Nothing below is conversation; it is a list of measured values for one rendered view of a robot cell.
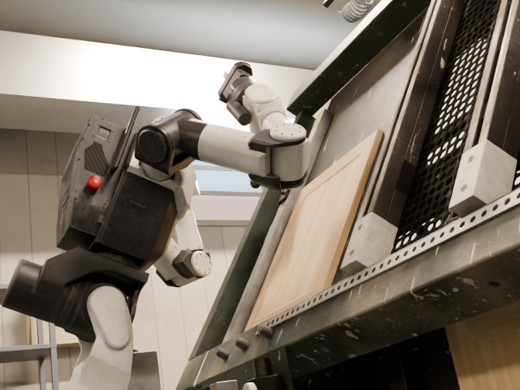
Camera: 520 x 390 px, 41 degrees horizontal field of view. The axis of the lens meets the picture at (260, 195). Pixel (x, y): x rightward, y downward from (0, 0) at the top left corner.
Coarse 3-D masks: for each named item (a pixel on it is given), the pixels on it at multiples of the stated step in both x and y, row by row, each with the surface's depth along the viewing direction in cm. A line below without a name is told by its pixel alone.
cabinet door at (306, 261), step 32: (352, 160) 197; (320, 192) 208; (352, 192) 182; (288, 224) 219; (320, 224) 192; (288, 256) 202; (320, 256) 178; (288, 288) 187; (320, 288) 165; (256, 320) 195
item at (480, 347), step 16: (512, 304) 130; (464, 320) 141; (480, 320) 138; (496, 320) 134; (512, 320) 130; (448, 336) 145; (464, 336) 141; (480, 336) 137; (496, 336) 134; (512, 336) 131; (464, 352) 141; (480, 352) 138; (496, 352) 134; (512, 352) 131; (464, 368) 141; (480, 368) 137; (496, 368) 134; (512, 368) 131; (464, 384) 141; (480, 384) 137; (496, 384) 134; (512, 384) 130
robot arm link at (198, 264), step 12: (168, 252) 199; (180, 252) 202; (192, 252) 203; (156, 264) 200; (168, 264) 200; (180, 264) 199; (192, 264) 201; (204, 264) 204; (168, 276) 202; (192, 276) 201; (204, 276) 203
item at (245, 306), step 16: (320, 112) 253; (320, 128) 247; (320, 144) 244; (288, 208) 227; (272, 224) 227; (272, 240) 220; (272, 256) 218; (256, 272) 213; (256, 288) 211; (240, 304) 210; (240, 320) 204
